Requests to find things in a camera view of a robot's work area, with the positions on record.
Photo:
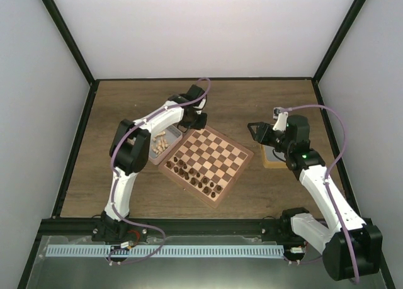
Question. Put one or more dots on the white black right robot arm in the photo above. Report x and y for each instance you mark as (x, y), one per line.
(349, 247)

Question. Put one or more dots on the wooden chess board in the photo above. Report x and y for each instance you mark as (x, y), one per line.
(208, 156)

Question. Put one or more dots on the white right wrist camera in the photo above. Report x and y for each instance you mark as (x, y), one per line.
(277, 111)

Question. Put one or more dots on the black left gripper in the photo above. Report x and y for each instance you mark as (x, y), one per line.
(200, 124)

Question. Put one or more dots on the pink metal tin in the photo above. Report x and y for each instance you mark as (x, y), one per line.
(174, 136)

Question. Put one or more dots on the yellow bear tin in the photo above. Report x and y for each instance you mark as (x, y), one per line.
(272, 159)

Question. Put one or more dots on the black aluminium frame rail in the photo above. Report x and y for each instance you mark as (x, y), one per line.
(270, 229)

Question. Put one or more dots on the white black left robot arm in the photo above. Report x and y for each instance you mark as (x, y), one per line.
(129, 154)

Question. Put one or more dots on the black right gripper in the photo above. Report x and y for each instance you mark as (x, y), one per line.
(262, 129)

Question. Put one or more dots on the light blue slotted cable duct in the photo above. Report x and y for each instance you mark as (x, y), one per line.
(175, 251)

